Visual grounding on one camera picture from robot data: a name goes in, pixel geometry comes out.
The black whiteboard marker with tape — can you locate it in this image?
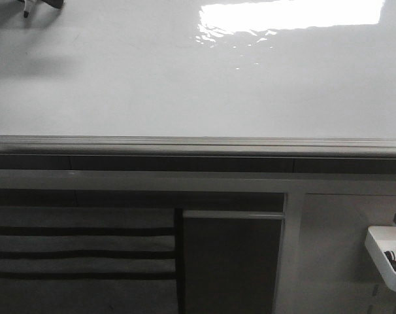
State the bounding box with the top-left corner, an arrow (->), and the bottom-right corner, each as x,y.
22,0 -> 37,18

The white whiteboard with metal frame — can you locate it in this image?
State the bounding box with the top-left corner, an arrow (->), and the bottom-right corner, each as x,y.
0,1 -> 396,157

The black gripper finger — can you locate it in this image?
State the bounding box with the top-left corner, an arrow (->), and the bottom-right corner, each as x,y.
42,0 -> 64,9

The grey drawer unit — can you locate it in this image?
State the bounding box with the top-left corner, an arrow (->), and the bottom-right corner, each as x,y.
0,207 -> 184,313

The grey cabinet door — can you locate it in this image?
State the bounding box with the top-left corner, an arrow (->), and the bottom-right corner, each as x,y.
184,210 -> 284,313

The white plastic wall tray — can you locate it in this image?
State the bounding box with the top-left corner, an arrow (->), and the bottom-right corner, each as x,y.
365,226 -> 396,292

